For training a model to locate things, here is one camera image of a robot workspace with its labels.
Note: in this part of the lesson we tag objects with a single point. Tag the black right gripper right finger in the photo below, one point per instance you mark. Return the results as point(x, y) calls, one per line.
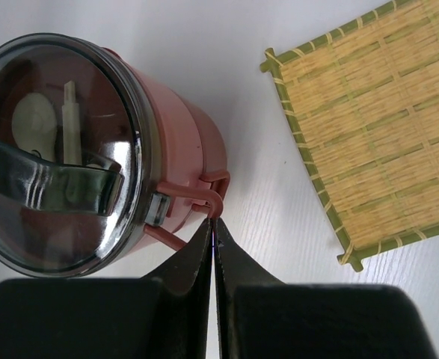
point(260, 316)

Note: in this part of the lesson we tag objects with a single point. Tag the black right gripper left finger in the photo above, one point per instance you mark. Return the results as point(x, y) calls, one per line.
point(163, 314)

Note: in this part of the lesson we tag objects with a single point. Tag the grey lunch box lid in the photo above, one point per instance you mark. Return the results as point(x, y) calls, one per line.
point(42, 202)

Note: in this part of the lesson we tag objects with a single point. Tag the beige spoon handle piece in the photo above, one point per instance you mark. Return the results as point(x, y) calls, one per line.
point(72, 149)

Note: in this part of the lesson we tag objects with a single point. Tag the beige spoon head piece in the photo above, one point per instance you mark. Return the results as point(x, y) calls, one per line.
point(34, 126)

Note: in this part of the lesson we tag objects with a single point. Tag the pink lunch box tier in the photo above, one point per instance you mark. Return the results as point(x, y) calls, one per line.
point(166, 149)

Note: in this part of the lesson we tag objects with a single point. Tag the bamboo woven mat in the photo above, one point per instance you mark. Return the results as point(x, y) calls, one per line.
point(362, 103)

